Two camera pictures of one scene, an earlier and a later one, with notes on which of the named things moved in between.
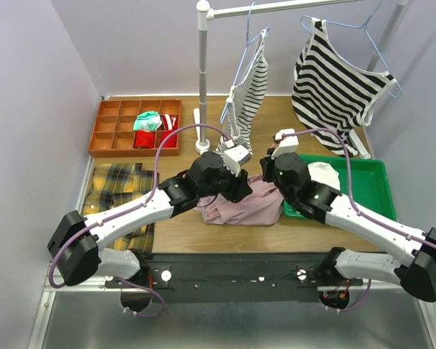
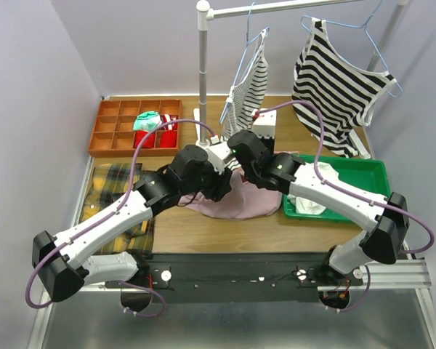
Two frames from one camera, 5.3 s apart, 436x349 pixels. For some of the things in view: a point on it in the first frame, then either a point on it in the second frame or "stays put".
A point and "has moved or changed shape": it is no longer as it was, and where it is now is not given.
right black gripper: x=267 y=162 -> x=269 y=142
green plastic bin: x=370 y=186 stays put
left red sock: x=144 y=139 stays put
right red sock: x=171 y=142 stays put
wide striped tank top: x=329 y=91 stays put
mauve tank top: x=264 y=206 has moved or changed shape
